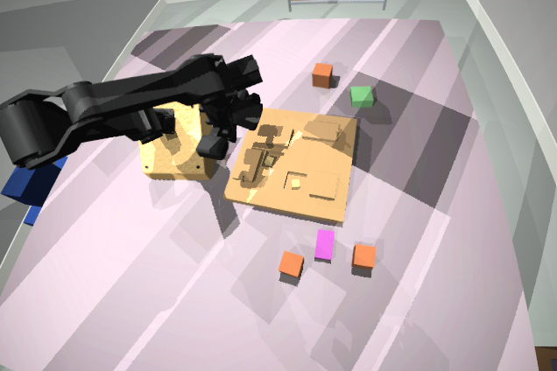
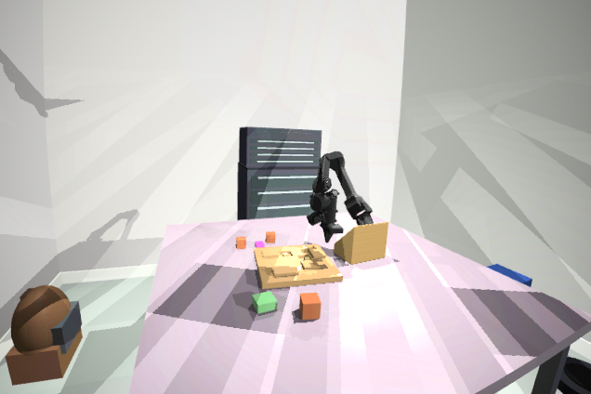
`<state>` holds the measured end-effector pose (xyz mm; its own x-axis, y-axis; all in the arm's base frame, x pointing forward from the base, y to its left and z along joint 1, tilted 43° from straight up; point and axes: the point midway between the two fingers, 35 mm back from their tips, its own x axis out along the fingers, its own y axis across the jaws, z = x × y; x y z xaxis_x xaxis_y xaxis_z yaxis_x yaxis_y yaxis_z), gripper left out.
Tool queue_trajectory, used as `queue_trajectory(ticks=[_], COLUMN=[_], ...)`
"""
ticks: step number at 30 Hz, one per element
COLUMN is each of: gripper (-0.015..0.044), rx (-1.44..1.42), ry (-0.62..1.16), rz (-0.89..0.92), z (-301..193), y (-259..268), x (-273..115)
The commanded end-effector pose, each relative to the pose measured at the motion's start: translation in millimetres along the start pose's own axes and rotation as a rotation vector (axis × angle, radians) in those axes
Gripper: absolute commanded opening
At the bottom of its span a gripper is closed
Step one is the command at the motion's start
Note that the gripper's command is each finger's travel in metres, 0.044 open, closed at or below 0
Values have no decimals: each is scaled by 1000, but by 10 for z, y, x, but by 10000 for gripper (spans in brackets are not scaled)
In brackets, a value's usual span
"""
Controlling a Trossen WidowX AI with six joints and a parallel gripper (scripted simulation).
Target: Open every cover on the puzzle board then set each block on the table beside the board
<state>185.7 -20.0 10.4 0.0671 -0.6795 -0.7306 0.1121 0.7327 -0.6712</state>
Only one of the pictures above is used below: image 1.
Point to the light green block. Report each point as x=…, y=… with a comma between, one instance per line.
x=361, y=97

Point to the pink rectangular block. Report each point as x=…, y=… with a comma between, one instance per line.
x=324, y=244

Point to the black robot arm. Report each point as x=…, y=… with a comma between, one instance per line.
x=36, y=133

